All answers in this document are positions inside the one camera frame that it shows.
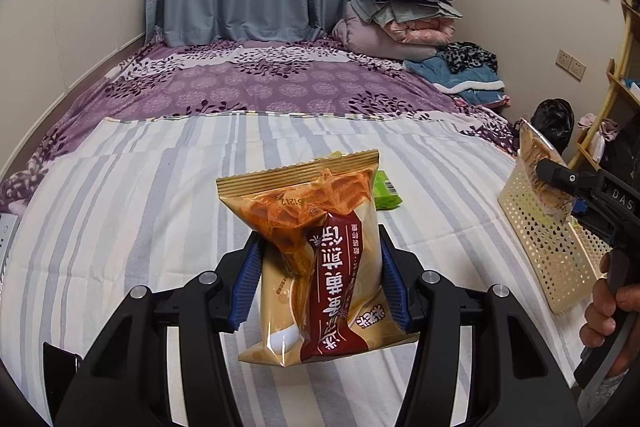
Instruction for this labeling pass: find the bamboo wooden shelf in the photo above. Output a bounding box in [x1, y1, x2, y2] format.
[568, 0, 639, 169]

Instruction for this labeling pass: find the small green wafer pack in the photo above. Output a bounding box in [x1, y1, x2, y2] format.
[372, 170, 402, 211]

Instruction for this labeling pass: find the purple floral bed sheet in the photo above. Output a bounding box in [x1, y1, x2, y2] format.
[1, 38, 515, 213]

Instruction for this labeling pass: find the tan waffle snack bag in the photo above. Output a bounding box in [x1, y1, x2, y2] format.
[216, 150, 414, 367]

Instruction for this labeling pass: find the stack of folded quilts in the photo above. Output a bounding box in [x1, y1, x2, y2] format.
[332, 0, 462, 62]

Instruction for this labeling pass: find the cream perforated plastic basket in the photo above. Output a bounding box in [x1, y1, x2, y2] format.
[498, 161, 611, 314]

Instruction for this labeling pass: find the leopard print cloth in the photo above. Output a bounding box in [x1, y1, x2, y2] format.
[437, 41, 498, 74]

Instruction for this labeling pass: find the black backpack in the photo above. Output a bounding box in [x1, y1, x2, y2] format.
[530, 98, 575, 154]

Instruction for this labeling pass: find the pink cloth on shelf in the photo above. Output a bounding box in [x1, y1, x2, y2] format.
[577, 114, 622, 158]

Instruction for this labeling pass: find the blue folded blanket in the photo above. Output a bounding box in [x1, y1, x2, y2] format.
[404, 56, 510, 107]

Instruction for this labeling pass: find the person's right hand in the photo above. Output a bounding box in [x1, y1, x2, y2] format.
[579, 279, 640, 377]

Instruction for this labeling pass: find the striped white blue sheet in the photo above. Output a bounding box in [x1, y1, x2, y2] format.
[1, 114, 584, 414]

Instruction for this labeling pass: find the wall power socket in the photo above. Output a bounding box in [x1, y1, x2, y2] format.
[555, 50, 586, 81]

